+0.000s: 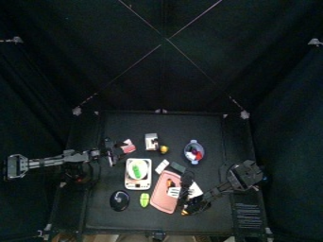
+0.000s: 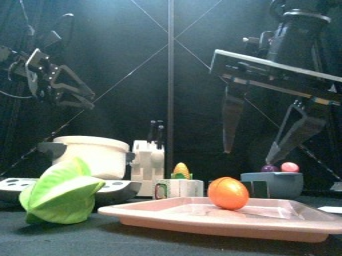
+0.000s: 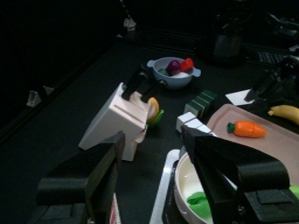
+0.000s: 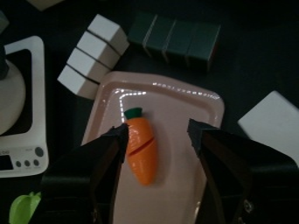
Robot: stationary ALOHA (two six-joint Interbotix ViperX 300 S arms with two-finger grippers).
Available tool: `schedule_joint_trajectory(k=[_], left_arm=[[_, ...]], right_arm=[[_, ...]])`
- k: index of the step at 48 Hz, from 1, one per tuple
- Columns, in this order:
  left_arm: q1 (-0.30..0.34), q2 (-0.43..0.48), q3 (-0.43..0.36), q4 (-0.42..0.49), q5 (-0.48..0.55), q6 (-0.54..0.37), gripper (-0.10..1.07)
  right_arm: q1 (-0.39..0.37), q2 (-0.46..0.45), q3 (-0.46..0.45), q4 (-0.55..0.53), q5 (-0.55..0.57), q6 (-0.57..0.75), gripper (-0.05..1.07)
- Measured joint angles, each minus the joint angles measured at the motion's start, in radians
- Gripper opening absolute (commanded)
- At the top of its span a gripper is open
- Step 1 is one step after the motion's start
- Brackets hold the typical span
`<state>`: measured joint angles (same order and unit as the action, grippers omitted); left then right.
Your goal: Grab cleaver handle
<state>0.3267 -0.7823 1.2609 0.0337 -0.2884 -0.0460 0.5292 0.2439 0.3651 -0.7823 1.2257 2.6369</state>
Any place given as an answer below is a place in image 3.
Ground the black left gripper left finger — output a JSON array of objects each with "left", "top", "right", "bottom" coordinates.
[{"left": 28, "top": 130, "right": 127, "bottom": 224}]

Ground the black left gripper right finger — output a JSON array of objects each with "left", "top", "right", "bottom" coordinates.
[{"left": 180, "top": 124, "right": 299, "bottom": 224}]

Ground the white paper card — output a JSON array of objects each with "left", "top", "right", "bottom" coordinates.
[{"left": 224, "top": 88, "right": 258, "bottom": 107}]

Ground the black keyboard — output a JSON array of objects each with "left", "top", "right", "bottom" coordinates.
[{"left": 256, "top": 50, "right": 290, "bottom": 66}]

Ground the yellow toy banana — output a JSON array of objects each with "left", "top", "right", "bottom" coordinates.
[{"left": 266, "top": 104, "right": 299, "bottom": 126}]

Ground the white toy pan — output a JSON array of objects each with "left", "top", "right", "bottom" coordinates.
[{"left": 172, "top": 150, "right": 239, "bottom": 224}]

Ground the pink tray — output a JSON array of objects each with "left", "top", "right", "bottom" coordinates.
[{"left": 206, "top": 103, "right": 299, "bottom": 187}]

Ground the orange toy carrot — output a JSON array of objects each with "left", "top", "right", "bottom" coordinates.
[{"left": 227, "top": 120, "right": 268, "bottom": 139}]

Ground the dark grey container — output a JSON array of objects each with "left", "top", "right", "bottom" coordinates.
[{"left": 211, "top": 32, "right": 246, "bottom": 60}]

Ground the green white striped toy block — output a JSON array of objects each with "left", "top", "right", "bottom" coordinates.
[{"left": 182, "top": 88, "right": 219, "bottom": 118}]

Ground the red toy pepper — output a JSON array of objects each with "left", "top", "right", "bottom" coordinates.
[{"left": 179, "top": 57, "right": 195, "bottom": 73}]

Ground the white toy egg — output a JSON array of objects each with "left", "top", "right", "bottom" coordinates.
[{"left": 168, "top": 71, "right": 192, "bottom": 80}]

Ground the pale blue toy pot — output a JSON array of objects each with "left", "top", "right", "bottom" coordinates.
[{"left": 146, "top": 56, "right": 202, "bottom": 90}]

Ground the purple toy eggplant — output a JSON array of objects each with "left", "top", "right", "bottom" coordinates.
[{"left": 166, "top": 59, "right": 183, "bottom": 76}]

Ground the white toy knife block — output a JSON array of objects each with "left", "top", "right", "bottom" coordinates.
[{"left": 78, "top": 82, "right": 156, "bottom": 162}]

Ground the yellow toy lemon slice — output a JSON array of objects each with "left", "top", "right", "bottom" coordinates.
[{"left": 147, "top": 96, "right": 162, "bottom": 123}]

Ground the green toy leaf piece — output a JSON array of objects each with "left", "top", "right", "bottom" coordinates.
[{"left": 147, "top": 108, "right": 166, "bottom": 129}]

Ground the white clamp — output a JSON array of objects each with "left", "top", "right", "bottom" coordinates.
[{"left": 123, "top": 17, "right": 138, "bottom": 32}]

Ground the black knife handle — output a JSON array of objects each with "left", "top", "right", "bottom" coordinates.
[{"left": 139, "top": 80, "right": 170, "bottom": 104}]

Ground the metal frame bracket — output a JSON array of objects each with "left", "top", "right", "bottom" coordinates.
[{"left": 25, "top": 89, "right": 43, "bottom": 108}]

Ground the black cleaver handle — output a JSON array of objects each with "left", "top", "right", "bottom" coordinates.
[{"left": 120, "top": 67, "right": 150, "bottom": 102}]

